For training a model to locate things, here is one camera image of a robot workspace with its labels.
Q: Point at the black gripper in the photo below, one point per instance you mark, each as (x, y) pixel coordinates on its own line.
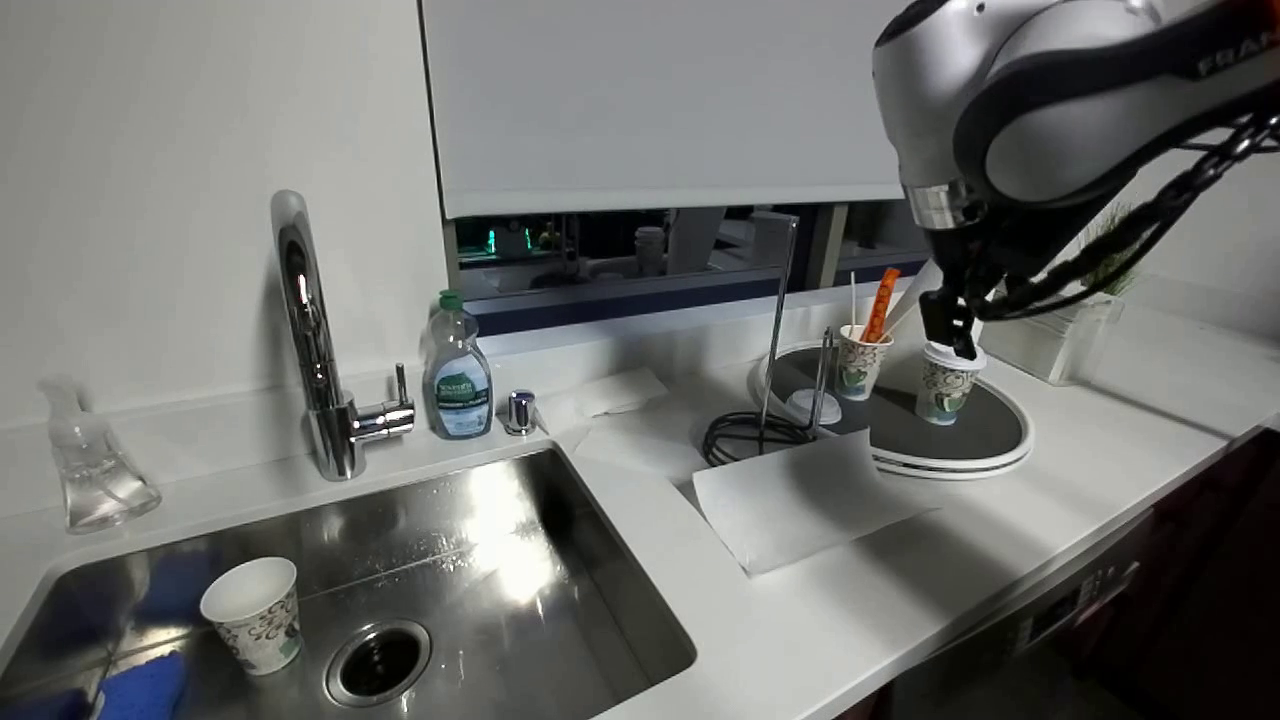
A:
(974, 261)

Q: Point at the white plastic cup lid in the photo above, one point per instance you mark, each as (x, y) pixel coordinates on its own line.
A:
(951, 362)

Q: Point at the small white round lid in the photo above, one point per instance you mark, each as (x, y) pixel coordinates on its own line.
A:
(819, 404)

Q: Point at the dish soap bottle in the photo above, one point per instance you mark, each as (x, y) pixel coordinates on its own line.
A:
(463, 384)

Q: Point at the paper cup holding utensils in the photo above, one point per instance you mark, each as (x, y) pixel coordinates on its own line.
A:
(854, 366)

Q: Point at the white folded paper sheet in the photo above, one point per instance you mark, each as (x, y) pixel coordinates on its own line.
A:
(800, 500)

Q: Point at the stainless steel sink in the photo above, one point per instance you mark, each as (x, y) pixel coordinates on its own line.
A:
(533, 584)

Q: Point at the blue sponge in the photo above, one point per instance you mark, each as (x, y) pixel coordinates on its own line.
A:
(141, 685)

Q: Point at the orange plastic utensil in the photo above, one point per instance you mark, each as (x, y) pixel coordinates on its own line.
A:
(880, 305)

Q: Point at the printed paper coffee cup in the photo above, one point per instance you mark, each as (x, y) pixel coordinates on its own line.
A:
(944, 399)

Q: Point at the white window blind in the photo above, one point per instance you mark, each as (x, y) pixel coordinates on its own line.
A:
(666, 93)

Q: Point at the dark under-counter appliance front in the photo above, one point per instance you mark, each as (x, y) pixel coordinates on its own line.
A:
(1081, 600)

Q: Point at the round black white tray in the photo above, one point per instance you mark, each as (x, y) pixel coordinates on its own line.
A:
(987, 426)

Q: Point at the thin metal stand pole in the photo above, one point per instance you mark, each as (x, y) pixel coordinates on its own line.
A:
(776, 321)

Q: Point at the small chrome knob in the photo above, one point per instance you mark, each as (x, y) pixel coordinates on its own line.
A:
(518, 414)

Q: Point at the metal sink drain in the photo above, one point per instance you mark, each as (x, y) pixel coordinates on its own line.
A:
(377, 661)

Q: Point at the white plastic utensil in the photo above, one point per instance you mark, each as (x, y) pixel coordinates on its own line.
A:
(854, 305)

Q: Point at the white paper cup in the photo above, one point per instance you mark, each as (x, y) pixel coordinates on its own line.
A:
(260, 623)

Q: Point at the chrome kitchen faucet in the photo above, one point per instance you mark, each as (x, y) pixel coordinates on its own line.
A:
(304, 294)

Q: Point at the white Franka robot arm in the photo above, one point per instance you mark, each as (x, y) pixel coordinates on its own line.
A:
(1064, 81)

